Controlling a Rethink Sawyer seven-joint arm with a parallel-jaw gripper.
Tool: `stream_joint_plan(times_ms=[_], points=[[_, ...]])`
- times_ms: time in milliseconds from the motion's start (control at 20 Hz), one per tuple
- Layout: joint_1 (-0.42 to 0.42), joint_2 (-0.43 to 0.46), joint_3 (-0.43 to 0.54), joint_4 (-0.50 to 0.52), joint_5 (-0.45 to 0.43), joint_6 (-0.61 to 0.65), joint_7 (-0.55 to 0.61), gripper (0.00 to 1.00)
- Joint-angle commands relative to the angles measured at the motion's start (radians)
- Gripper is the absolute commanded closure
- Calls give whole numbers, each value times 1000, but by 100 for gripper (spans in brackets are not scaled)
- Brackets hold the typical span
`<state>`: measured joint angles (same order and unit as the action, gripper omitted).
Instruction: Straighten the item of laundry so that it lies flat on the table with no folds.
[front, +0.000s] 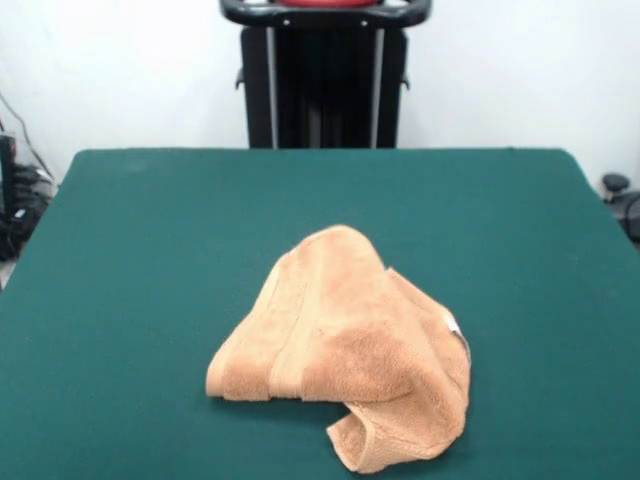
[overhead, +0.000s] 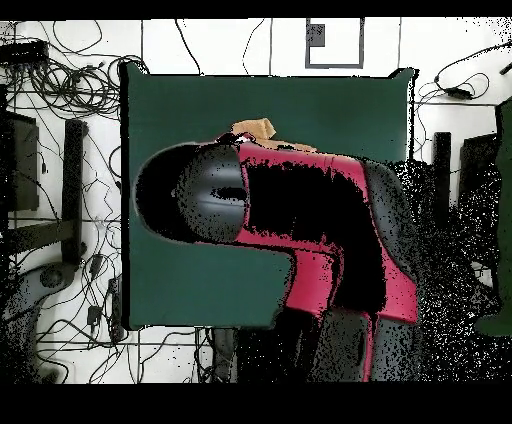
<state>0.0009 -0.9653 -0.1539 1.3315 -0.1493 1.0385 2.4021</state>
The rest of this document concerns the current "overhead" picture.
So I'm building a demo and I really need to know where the tan terry cloth towel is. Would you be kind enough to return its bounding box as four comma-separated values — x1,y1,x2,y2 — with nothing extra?
230,117,320,154

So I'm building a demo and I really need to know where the black flat device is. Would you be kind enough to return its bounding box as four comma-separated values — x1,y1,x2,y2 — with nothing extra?
0,39,51,66

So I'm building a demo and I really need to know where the dark green table cloth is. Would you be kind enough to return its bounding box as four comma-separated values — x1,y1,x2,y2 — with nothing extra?
119,61,419,332

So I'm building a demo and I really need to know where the black power strip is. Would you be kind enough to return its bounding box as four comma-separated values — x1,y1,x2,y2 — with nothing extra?
106,275,124,341

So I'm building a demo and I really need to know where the black box case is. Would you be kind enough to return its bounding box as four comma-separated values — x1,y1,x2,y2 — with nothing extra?
457,133,501,209
0,111,41,213

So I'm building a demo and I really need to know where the grey wheeled floor base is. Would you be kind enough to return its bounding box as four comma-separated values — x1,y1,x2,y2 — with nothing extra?
0,261,78,361

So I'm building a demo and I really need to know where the black stand frame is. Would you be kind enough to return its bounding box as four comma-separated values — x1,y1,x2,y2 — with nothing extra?
7,118,89,267
431,131,454,229

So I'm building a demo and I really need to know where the black cable tangle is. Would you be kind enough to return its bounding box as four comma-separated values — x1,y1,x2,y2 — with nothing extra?
0,19,151,121

